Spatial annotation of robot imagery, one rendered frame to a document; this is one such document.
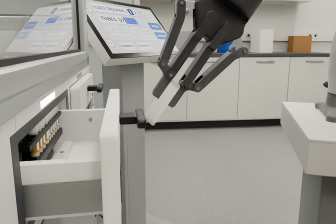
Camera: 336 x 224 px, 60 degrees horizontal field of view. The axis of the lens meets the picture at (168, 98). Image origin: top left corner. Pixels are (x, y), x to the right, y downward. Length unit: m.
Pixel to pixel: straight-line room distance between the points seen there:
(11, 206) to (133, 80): 1.07
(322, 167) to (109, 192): 0.45
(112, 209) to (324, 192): 0.60
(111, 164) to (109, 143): 0.02
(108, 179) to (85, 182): 0.03
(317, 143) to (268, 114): 3.14
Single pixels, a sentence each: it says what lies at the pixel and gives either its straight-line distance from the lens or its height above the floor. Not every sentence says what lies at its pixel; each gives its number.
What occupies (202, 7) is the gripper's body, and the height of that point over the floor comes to 1.06.
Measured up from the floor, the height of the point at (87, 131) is 0.85.
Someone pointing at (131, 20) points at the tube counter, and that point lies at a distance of 1.35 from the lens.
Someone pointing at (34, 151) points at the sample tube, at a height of 0.88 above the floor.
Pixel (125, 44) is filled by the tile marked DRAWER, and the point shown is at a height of 1.01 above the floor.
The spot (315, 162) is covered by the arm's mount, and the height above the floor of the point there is 0.79.
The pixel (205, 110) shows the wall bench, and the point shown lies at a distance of 3.49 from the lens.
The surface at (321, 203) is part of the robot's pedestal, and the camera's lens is 0.83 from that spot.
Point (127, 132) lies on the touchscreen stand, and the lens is 1.34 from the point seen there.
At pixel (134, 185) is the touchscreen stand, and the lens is 1.47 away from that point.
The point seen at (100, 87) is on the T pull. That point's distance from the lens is 0.70.
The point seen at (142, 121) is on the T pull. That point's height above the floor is 0.91.
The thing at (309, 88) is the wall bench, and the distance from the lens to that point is 3.94.
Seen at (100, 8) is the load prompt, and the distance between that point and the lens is 1.25.
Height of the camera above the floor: 1.01
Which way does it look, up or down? 11 degrees down
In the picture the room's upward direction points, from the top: straight up
